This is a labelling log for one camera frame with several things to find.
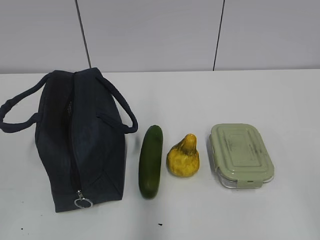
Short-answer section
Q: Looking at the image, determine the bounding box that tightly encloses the green cucumber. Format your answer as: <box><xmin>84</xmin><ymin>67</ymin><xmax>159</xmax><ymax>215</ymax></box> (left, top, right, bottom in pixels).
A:
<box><xmin>138</xmin><ymin>125</ymin><xmax>163</xmax><ymax>199</ymax></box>

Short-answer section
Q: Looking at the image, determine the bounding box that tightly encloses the yellow toy pear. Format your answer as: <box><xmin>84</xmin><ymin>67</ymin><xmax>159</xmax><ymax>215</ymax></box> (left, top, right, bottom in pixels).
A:
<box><xmin>166</xmin><ymin>133</ymin><xmax>200</xmax><ymax>178</ymax></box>

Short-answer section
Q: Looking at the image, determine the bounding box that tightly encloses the dark blue zipper lunch bag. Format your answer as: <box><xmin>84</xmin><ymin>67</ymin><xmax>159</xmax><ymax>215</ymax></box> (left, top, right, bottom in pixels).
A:
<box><xmin>0</xmin><ymin>67</ymin><xmax>138</xmax><ymax>213</ymax></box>

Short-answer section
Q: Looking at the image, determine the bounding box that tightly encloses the glass container with green lid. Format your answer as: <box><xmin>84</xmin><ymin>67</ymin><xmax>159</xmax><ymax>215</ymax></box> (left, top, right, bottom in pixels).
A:
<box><xmin>209</xmin><ymin>123</ymin><xmax>275</xmax><ymax>189</ymax></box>

